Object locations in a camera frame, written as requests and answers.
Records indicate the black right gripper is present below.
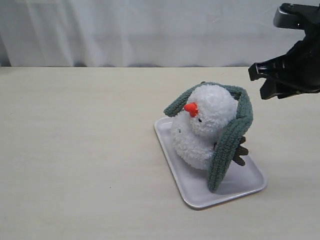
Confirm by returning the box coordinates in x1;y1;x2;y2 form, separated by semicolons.
248;14;320;100

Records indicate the white plush snowman toy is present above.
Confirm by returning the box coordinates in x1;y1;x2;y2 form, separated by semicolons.
170;84;239;171

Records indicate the green fuzzy scarf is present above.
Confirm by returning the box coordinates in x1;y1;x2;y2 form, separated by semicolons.
163;81;254;193

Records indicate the white plastic tray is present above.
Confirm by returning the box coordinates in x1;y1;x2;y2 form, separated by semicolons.
154;117;268;210

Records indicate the white backdrop curtain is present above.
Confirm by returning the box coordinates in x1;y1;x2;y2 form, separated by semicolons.
0;0;304;67

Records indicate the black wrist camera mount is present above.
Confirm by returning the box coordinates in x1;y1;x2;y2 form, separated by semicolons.
273;2;320;30

